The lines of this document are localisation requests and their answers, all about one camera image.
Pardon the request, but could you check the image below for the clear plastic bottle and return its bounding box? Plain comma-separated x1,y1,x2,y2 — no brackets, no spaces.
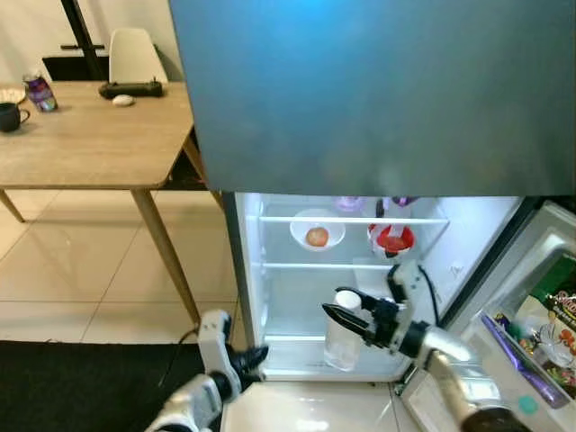
323,288,364,373

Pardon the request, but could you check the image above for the glass fridge shelf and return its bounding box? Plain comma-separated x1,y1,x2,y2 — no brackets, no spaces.
261,306,415,347
256,196,451,226
259,225,451,271

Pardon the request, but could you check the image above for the grey fridge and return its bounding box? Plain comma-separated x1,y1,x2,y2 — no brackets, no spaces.
168,0,576,397

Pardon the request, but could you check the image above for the red bowl with white tape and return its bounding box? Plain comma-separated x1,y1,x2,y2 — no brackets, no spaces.
367,220,417,260

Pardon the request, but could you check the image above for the round orange-brown fruit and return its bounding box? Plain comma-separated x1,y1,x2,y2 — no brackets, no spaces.
305,227,329,248

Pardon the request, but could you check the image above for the purple wrapped stick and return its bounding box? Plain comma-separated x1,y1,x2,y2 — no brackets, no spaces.
481,310,559,408

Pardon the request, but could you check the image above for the green printed food bag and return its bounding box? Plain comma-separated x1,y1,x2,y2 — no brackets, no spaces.
517,256,576,397

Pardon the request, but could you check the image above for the light wooden table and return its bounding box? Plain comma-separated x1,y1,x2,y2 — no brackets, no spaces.
0,81,221,327

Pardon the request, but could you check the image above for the black bar-shaped device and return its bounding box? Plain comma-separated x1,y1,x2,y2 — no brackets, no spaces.
97,79,166,100

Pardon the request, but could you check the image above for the white plastic chair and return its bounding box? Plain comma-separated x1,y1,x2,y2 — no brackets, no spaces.
108,27,170,85

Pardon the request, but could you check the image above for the dark blue mug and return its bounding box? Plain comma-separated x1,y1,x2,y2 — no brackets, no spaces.
0,102,31,134

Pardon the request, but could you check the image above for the black low box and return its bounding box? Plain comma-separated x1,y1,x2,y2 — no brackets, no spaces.
42,56,111,84

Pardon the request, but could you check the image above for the plate of crackers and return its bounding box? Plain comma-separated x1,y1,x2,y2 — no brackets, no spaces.
0,86,28,105

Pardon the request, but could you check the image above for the black stand pole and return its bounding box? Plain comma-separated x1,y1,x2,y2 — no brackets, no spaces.
59,0,107,82

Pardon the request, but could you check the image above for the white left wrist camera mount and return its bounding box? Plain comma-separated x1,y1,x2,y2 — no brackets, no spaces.
198,310,237,379

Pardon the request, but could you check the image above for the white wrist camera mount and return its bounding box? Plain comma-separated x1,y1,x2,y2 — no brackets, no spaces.
387,261,431,329
198,310,237,379

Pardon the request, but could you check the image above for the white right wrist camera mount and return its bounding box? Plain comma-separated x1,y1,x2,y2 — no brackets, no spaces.
387,261,431,329

